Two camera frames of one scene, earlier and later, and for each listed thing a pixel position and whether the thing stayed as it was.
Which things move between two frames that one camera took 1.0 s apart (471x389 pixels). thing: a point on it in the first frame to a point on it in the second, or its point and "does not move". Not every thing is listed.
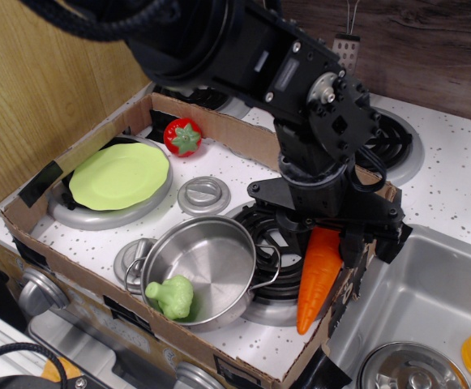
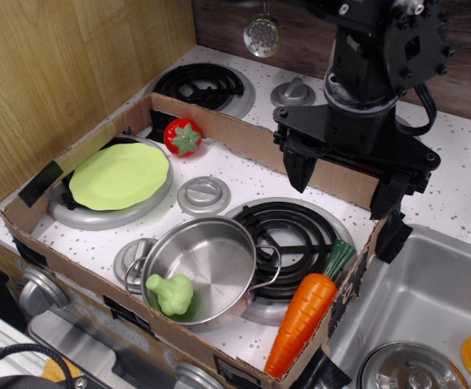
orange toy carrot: [322, 262] to [311, 304]
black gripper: [332, 203] to [365, 139]
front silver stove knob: [129, 261] does not move
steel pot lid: [411, 365] does not move
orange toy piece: [52, 373] does not move
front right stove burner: [273, 295] does not move
